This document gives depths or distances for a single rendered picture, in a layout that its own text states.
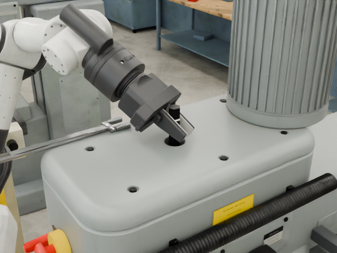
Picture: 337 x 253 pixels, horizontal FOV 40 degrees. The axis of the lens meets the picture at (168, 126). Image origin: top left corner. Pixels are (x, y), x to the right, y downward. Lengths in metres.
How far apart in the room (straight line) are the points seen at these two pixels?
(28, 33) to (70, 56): 0.18
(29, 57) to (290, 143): 0.58
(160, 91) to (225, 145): 0.15
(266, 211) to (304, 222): 0.23
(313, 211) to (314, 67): 0.33
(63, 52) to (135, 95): 0.14
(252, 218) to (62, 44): 0.43
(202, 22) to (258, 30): 6.84
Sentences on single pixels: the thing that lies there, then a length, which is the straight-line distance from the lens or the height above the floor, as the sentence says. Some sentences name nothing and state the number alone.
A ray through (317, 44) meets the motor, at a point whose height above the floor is 2.05.
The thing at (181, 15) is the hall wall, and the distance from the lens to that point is 8.10.
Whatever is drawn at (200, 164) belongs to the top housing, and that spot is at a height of 1.89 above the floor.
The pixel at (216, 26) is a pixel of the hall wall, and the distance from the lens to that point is 7.38.
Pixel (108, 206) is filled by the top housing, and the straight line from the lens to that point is 0.67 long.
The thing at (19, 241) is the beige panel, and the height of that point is 0.38.
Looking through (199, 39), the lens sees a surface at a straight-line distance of 7.14.
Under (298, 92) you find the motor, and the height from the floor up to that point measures 1.96.
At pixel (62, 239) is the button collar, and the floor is 1.79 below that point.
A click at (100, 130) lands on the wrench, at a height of 1.90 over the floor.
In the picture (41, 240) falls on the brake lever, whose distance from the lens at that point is 0.91.
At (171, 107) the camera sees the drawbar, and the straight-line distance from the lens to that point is 0.79.
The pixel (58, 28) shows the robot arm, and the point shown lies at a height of 2.05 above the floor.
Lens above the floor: 2.29
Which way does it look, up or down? 27 degrees down
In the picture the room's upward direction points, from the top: straight up
